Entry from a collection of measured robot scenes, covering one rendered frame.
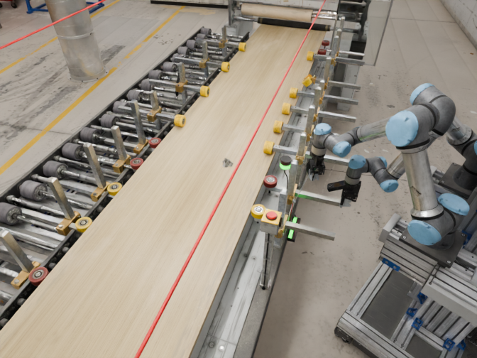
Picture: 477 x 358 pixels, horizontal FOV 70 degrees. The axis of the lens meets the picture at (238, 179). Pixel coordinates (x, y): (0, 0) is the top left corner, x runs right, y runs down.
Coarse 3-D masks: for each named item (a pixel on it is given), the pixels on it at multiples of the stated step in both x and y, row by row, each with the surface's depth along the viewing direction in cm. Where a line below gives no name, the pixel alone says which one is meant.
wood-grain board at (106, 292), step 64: (256, 64) 319; (192, 128) 241; (128, 192) 194; (192, 192) 194; (256, 192) 194; (64, 256) 162; (128, 256) 162; (192, 256) 162; (64, 320) 139; (128, 320) 139; (192, 320) 139
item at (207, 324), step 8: (304, 88) 325; (296, 104) 296; (280, 144) 259; (272, 168) 245; (256, 200) 213; (248, 224) 205; (240, 240) 191; (240, 248) 196; (232, 256) 180; (232, 264) 185; (224, 280) 175; (224, 288) 179; (216, 296) 166; (216, 304) 170; (208, 320) 160; (208, 328) 164; (200, 336) 152; (200, 344) 156; (192, 352) 146
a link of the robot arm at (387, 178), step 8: (440, 104) 145; (448, 104) 144; (440, 112) 145; (448, 112) 144; (440, 120) 145; (448, 120) 145; (440, 128) 146; (448, 128) 147; (432, 136) 149; (400, 152) 161; (400, 160) 159; (384, 168) 169; (392, 168) 162; (400, 168) 160; (376, 176) 170; (384, 176) 165; (392, 176) 163; (400, 176) 163; (384, 184) 164; (392, 184) 162
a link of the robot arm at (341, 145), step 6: (330, 138) 161; (336, 138) 160; (342, 138) 160; (348, 138) 161; (324, 144) 163; (330, 144) 161; (336, 144) 158; (342, 144) 157; (348, 144) 157; (330, 150) 162; (336, 150) 158; (342, 150) 157; (348, 150) 159; (342, 156) 160
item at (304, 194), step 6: (276, 186) 203; (282, 186) 203; (300, 192) 200; (306, 192) 200; (306, 198) 200; (312, 198) 198; (318, 198) 197; (324, 198) 196; (330, 198) 196; (330, 204) 196; (336, 204) 195
